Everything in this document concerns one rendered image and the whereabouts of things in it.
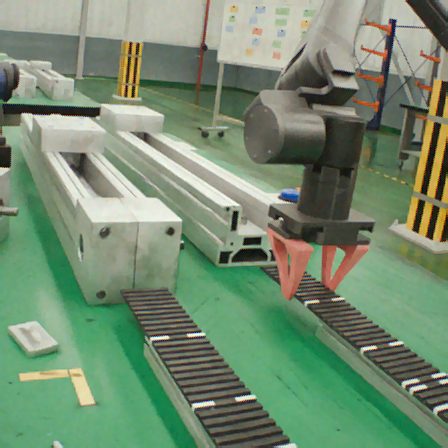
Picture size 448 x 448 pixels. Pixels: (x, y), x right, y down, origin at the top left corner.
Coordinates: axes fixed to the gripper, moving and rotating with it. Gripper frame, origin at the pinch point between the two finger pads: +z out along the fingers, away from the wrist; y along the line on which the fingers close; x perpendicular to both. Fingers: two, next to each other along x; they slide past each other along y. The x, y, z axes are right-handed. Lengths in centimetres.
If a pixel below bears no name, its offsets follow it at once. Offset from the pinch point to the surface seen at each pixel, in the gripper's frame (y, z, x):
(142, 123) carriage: -1, -7, -72
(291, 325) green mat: 2.6, 3.3, 1.9
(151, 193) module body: 4.5, 1.4, -44.7
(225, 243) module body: 3.3, 0.1, -15.6
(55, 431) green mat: 30.0, 3.4, 14.3
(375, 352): 1.5, -0.2, 14.3
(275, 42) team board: -283, -46, -530
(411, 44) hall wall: -735, -99, -811
